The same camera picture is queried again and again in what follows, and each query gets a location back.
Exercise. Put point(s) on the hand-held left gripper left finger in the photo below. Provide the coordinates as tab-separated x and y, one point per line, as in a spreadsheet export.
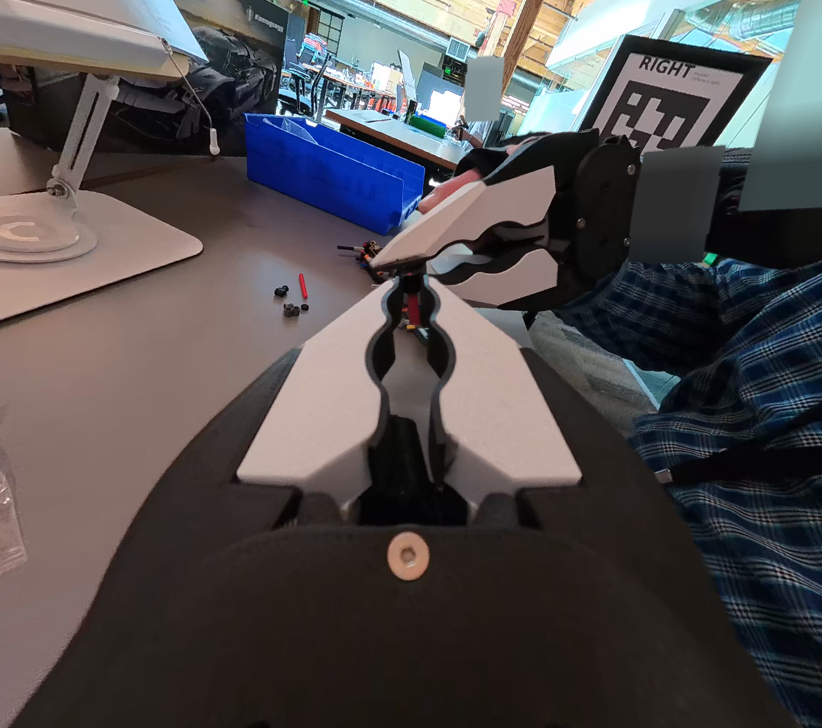
308	407

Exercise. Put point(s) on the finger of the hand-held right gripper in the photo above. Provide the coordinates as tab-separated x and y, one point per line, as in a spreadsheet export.
475	211
520	281

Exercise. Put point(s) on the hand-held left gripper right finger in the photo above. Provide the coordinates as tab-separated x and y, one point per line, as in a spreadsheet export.
501	413

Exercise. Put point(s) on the red lego axle pin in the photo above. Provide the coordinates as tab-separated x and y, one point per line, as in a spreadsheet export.
415	307

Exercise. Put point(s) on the small lego sub-assembly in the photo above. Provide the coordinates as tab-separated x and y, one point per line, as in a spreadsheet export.
411	326

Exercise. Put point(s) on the person's right forearm plaid sleeve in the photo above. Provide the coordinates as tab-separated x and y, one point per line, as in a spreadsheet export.
674	304

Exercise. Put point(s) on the green lego baseplate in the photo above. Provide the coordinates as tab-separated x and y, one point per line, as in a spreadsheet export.
428	126

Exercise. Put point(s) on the loose red lego axle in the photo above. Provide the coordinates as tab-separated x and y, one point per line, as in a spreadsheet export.
302	285

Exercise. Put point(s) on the black car print lego box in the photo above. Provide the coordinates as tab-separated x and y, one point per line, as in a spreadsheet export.
237	66

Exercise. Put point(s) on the person's right hand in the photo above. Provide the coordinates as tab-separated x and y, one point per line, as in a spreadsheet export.
449	191

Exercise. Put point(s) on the wooden top background table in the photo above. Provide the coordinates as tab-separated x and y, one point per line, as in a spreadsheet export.
392	134

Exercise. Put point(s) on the blue plastic bin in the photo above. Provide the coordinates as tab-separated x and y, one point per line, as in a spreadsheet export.
334	182

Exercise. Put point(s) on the cluttered background desks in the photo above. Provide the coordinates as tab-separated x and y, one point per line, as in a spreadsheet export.
347	89

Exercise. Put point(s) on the white metal book stand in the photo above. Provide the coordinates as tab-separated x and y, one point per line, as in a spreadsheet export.
128	240

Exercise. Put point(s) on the person's plaid shirt torso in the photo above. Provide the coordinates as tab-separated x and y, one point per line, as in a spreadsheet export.
770	548

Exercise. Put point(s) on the clear plastic bag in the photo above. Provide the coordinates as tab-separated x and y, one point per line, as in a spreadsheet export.
9	516

